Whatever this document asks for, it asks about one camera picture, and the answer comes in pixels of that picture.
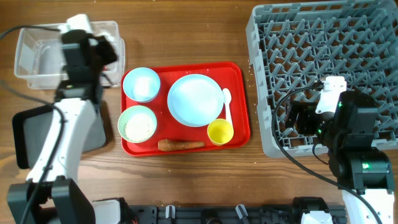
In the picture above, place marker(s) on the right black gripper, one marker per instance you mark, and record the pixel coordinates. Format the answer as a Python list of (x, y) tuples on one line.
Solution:
[(306, 111)]

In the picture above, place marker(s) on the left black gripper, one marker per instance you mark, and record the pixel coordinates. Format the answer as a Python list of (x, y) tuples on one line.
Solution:
[(109, 47)]

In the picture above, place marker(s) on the light blue bowl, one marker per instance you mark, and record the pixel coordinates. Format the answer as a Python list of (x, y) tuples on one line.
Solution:
[(141, 84)]

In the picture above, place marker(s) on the white plastic spoon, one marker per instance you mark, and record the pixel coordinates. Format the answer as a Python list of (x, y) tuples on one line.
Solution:
[(227, 101)]

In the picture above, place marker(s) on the yellow plastic cup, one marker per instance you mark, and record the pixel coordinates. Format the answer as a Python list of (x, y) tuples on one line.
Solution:
[(220, 132)]

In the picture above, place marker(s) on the light blue plate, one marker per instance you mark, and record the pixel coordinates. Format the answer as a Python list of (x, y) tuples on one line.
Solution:
[(195, 100)]

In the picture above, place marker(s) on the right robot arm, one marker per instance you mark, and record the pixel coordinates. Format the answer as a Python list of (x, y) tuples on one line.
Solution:
[(363, 173)]

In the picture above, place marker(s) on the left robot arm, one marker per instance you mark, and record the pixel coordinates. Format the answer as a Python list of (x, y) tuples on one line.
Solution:
[(50, 192)]

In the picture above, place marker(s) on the clear plastic waste bin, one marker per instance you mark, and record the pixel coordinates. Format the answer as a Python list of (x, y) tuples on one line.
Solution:
[(39, 58)]

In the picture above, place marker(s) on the grey dishwasher rack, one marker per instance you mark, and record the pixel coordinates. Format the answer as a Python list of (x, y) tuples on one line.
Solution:
[(293, 45)]

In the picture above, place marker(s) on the green bowl with rice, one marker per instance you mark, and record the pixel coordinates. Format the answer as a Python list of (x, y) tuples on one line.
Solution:
[(137, 124)]

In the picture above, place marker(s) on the black tray bin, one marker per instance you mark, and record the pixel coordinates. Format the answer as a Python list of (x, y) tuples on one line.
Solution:
[(30, 130)]

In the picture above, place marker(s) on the red serving tray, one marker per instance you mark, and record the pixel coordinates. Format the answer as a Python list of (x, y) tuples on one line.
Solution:
[(227, 75)]

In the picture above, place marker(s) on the orange carrot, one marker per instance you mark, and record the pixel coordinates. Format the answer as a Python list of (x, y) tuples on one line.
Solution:
[(168, 145)]

